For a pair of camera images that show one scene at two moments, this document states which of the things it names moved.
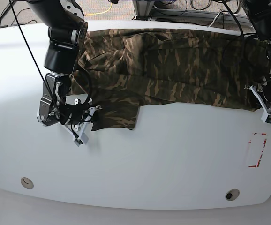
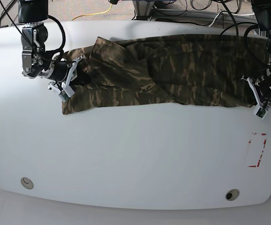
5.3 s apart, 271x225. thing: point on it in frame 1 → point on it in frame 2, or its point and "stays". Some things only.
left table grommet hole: x=27 y=183 stays
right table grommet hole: x=232 y=194 stays
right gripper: x=268 y=99 → x=265 y=95
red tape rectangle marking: x=265 y=142 stays
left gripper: x=75 y=113 → x=63 y=73
